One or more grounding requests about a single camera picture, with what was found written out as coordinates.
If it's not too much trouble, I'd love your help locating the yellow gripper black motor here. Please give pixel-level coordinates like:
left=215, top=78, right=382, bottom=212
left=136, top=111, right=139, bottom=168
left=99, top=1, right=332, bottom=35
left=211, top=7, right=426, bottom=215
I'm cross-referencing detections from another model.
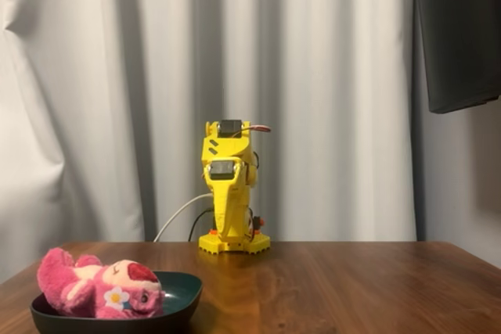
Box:
left=202, top=156, right=258, bottom=242

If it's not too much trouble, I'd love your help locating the pink strawberry bear plush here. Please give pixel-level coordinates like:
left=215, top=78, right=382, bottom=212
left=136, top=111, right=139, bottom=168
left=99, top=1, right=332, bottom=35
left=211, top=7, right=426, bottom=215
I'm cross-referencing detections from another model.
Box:
left=37, top=246, right=166, bottom=320

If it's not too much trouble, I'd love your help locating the dark teal square plate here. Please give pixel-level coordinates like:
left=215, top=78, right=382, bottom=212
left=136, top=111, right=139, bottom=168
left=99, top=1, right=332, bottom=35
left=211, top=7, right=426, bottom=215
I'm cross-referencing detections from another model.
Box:
left=30, top=270, right=204, bottom=334

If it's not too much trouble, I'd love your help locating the white curtain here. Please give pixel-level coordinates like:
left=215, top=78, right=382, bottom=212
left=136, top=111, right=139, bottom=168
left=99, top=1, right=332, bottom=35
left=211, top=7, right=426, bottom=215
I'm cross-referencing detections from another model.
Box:
left=0, top=0, right=501, bottom=284

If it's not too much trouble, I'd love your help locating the black hanging panel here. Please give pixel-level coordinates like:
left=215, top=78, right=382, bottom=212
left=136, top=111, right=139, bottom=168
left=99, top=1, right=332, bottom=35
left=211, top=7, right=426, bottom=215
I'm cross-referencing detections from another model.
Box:
left=413, top=0, right=501, bottom=115

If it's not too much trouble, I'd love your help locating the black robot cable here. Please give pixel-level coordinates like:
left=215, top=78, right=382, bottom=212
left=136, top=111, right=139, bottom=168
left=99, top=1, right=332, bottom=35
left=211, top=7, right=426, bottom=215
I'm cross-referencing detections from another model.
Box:
left=187, top=208, right=214, bottom=243

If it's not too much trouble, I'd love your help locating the white power cable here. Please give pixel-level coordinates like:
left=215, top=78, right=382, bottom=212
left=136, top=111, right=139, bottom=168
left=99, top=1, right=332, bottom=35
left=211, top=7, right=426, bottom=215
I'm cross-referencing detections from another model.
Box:
left=153, top=192, right=214, bottom=243

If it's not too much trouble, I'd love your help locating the red white servo wire loop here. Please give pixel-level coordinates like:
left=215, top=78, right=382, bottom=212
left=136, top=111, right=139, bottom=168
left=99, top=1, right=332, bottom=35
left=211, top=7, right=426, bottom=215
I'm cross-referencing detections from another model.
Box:
left=240, top=124, right=272, bottom=136

